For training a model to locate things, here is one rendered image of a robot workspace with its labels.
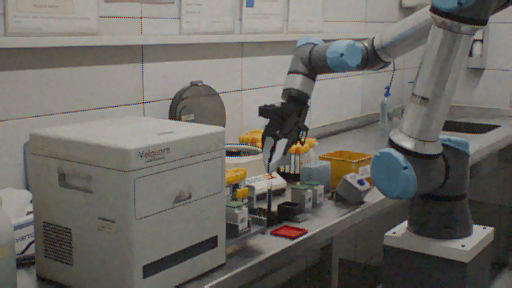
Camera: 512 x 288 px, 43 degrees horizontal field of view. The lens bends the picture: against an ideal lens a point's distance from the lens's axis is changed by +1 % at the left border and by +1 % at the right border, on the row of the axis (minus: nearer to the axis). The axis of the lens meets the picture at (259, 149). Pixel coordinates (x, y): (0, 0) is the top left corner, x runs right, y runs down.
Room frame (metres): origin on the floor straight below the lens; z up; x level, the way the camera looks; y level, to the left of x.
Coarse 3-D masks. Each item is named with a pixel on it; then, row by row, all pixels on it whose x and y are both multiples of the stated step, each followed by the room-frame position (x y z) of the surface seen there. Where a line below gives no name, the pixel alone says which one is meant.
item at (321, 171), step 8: (320, 160) 1.94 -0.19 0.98; (304, 168) 1.86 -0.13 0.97; (312, 168) 1.85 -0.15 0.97; (320, 168) 1.88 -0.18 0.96; (328, 168) 1.91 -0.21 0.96; (304, 176) 1.86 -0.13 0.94; (312, 176) 1.85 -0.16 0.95; (320, 176) 1.88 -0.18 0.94; (328, 176) 1.91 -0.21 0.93; (328, 184) 1.91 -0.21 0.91; (328, 192) 1.90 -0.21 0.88
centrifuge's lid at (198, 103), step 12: (192, 84) 2.08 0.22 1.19; (204, 84) 2.11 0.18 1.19; (180, 96) 2.03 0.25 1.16; (192, 96) 2.13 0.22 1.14; (204, 96) 2.16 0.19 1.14; (216, 96) 2.16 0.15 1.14; (180, 108) 2.10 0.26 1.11; (192, 108) 2.15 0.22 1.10; (204, 108) 2.17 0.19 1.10; (216, 108) 2.18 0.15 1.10; (180, 120) 2.10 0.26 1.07; (192, 120) 2.14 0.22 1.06; (204, 120) 2.16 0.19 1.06; (216, 120) 2.18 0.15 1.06
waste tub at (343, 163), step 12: (324, 156) 2.01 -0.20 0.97; (336, 156) 2.10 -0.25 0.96; (348, 156) 2.10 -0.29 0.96; (360, 156) 2.07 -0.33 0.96; (372, 156) 2.02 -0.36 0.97; (336, 168) 1.98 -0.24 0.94; (348, 168) 1.95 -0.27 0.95; (360, 168) 1.97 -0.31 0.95; (336, 180) 1.98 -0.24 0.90; (372, 180) 2.03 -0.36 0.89
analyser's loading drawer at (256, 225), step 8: (248, 216) 1.49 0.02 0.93; (256, 216) 1.48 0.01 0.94; (232, 224) 1.39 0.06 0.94; (248, 224) 1.43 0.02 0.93; (256, 224) 1.48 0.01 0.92; (264, 224) 1.46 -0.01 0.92; (232, 232) 1.39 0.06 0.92; (240, 232) 1.39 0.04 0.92; (248, 232) 1.42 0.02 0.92; (256, 232) 1.44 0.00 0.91; (264, 232) 1.46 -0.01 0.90; (232, 240) 1.37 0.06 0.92; (240, 240) 1.39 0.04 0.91
